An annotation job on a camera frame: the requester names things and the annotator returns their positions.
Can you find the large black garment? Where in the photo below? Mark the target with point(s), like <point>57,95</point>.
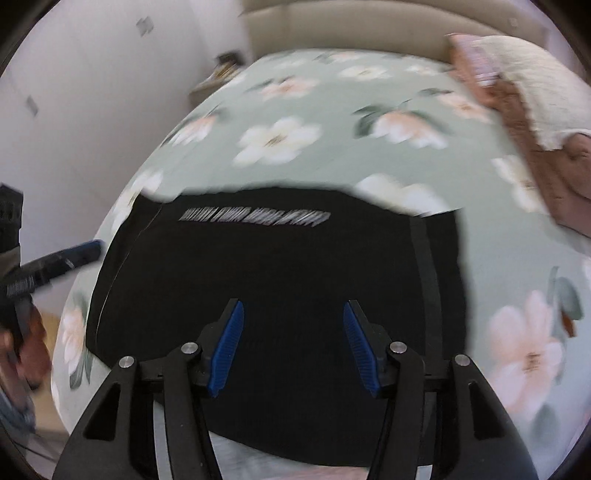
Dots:
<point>293,257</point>

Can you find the beige bedside table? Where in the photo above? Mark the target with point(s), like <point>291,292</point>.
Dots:
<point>228,66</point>

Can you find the floral green bed cover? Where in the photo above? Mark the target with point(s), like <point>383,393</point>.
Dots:
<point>400,132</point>

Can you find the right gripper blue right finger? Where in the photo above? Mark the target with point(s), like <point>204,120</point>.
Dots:
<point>370,344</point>

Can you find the beige padded headboard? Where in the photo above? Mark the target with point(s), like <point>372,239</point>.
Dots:
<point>411,27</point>

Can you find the person's left hand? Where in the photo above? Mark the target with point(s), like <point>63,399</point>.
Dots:
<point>33,364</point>

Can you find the cream knitted blanket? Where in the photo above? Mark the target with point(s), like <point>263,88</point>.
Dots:
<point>556,100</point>

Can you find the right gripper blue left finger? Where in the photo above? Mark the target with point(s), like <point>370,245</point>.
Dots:
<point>218,342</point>

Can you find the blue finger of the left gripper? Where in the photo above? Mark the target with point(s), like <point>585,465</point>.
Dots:
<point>55,265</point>

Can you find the folded pink quilt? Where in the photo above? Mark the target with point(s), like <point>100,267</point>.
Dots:
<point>561,176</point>

